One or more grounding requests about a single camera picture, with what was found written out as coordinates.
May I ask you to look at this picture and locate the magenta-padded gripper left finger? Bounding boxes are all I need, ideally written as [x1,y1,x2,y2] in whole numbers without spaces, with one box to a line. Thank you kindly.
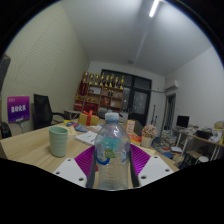
[53,145,98,190]

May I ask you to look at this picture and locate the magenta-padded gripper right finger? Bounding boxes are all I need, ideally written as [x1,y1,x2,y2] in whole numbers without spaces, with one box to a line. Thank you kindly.
[129,143,175,188]

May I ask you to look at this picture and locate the clear plastic water bottle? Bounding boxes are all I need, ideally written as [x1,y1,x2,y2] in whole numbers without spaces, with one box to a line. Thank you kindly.
[94,112,132,191]

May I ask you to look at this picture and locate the potted pink flowers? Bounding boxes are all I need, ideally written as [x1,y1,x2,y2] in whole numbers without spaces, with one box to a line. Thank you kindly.
[140,124,158,149]

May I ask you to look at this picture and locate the pale green ribbed cup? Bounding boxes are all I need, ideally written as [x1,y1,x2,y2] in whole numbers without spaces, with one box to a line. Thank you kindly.
[48,125,69,158]

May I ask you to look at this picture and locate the pale yellow notepad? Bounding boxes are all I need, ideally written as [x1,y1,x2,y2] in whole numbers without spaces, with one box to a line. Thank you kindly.
[63,125,78,138]

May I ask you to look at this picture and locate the orange standing card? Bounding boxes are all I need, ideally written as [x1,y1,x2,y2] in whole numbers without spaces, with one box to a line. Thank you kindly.
[124,119,136,135]

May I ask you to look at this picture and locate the blue red picture book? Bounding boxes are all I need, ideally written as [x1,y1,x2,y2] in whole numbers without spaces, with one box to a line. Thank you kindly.
[65,121,88,133]

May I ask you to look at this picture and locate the book pile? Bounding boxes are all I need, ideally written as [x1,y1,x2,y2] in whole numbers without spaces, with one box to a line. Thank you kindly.
[158,129,184,156]

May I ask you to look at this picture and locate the yellow gift box red ribbon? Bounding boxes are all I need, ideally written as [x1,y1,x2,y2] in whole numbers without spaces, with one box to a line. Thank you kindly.
[78,110,100,127]

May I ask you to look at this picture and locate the black tripod stand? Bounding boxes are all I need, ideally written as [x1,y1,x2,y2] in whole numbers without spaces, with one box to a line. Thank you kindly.
[151,104,158,128]

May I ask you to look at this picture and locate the wooden stool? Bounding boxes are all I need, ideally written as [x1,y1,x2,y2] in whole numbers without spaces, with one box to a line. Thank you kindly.
[183,149,203,168]

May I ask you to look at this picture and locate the black computer monitor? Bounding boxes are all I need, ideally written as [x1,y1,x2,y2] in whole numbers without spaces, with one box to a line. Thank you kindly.
[176,115,190,129]

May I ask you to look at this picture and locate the black framed glass door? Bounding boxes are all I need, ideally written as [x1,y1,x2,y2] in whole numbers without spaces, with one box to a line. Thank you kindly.
[99,69,153,127]

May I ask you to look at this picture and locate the white round stool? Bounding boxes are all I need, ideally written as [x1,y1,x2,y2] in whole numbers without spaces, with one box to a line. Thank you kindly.
[196,155,210,165]

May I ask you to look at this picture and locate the wooden shelf unit with trophies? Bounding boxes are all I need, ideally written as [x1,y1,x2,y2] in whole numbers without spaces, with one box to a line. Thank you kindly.
[73,71,126,116]

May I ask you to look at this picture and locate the black mesh office chair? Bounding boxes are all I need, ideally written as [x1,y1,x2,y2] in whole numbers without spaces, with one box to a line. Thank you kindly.
[32,93,68,131]

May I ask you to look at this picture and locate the black bag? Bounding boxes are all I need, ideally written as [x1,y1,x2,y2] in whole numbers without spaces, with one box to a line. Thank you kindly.
[196,129,214,140]

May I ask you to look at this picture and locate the wooden side desk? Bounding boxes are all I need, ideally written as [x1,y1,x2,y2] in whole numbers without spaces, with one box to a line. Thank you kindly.
[173,128,224,161]

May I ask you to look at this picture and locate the purple sign board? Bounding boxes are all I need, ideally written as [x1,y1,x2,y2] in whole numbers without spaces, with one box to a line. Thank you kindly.
[6,95,31,124]

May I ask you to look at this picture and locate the black chair armrest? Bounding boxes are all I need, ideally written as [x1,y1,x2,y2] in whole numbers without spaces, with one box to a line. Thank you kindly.
[0,121,13,140]

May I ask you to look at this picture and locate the long ceiling light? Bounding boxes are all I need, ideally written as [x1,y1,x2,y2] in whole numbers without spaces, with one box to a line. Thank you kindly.
[148,0,161,18]

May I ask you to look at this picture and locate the white wall air conditioner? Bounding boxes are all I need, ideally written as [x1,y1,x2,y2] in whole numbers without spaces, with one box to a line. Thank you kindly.
[164,79,180,93]

